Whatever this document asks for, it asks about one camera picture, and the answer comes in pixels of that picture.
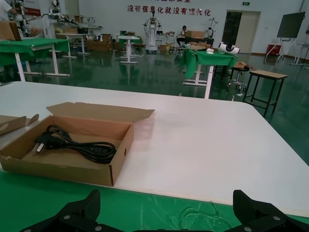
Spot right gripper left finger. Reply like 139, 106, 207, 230
19, 189, 126, 232

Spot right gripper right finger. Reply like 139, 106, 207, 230
224, 189, 309, 232

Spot black power cable with plug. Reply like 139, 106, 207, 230
33, 124, 118, 165

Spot open brown cardboard box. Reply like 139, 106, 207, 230
0, 113, 40, 136
0, 101, 155, 187

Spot flat cardboard box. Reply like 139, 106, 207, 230
187, 30, 206, 39

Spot tall brown cardboard box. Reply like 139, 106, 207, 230
0, 20, 22, 41

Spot white leg work table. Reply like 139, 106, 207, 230
14, 44, 71, 82
182, 64, 215, 100

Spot wooden top black stool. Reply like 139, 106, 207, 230
242, 69, 288, 117

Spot black round swivel stool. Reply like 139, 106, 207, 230
225, 65, 250, 94

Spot hanging green cloth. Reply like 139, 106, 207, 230
184, 48, 239, 79

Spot red cabinet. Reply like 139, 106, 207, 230
267, 44, 282, 58

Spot stacked cardboard boxes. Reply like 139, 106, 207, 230
85, 33, 114, 52

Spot white curved device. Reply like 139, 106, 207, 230
218, 41, 242, 54

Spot white display stand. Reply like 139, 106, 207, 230
265, 37, 305, 66

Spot green cloth on table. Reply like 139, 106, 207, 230
0, 38, 71, 60

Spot plain white table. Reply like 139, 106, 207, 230
56, 32, 90, 58

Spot beige double door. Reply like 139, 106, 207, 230
222, 10, 262, 54

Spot white humanoid robot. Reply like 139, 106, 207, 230
142, 11, 165, 54

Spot small white robot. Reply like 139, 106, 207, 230
205, 17, 218, 39

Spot large dark display screen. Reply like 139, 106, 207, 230
276, 11, 306, 39

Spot seated person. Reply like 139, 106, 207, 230
175, 25, 189, 48

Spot white robot with arms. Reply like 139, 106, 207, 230
41, 0, 80, 29

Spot person in white shirt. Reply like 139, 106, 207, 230
0, 0, 15, 22

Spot thin white string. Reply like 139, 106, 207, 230
169, 200, 232, 229

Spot white pedestal table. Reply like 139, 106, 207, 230
117, 35, 143, 64

